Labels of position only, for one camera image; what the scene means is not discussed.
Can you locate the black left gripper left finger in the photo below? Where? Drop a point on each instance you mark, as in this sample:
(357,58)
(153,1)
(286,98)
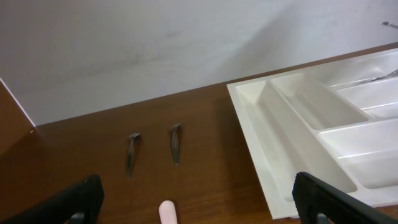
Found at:
(79,203)

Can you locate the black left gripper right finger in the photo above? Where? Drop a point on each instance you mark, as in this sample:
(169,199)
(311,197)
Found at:
(319,202)

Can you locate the large steel spoon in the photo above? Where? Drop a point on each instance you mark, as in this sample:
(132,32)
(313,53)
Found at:
(389,24)

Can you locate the small steel teaspoon left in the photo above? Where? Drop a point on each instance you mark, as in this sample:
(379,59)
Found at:
(130,154)

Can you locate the small steel teaspoon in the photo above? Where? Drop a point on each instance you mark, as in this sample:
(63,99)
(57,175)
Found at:
(130,154)
(175,149)

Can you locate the white plastic cutlery tray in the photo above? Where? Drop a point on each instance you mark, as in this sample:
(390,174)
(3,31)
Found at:
(316,120)

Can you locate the pink white plastic knife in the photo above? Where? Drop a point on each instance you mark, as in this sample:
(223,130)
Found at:
(167,212)

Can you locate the small steel teaspoon right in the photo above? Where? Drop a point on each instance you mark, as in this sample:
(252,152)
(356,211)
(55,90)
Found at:
(175,149)

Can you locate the steel fork in tray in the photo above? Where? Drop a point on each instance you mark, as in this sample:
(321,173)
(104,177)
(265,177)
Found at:
(390,75)

